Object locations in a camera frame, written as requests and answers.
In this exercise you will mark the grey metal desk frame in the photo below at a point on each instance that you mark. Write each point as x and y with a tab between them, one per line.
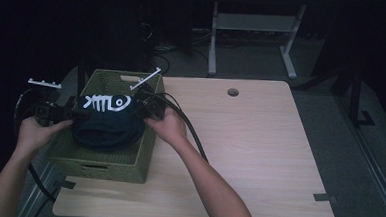
252	23

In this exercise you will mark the aluminium floor rail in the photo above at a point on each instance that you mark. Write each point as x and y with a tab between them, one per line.
37	197
372	158

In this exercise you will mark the green woven basket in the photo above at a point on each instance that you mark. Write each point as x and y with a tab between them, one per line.
111	164

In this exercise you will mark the person's right hand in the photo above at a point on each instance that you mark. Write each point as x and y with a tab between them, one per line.
168	127

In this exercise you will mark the person's left hand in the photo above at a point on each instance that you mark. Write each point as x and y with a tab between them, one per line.
37	135

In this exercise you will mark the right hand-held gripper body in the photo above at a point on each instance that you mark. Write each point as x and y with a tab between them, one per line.
149	103

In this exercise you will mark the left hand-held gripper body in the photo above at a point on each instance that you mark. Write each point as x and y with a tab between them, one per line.
49	109

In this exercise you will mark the black stand with foot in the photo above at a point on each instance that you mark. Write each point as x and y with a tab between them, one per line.
80	79
357	97

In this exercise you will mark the dark tape strip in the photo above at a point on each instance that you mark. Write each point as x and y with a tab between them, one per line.
67	184
325	197

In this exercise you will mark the dark fish skeleton print shirt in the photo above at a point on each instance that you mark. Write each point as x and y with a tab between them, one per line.
110	127

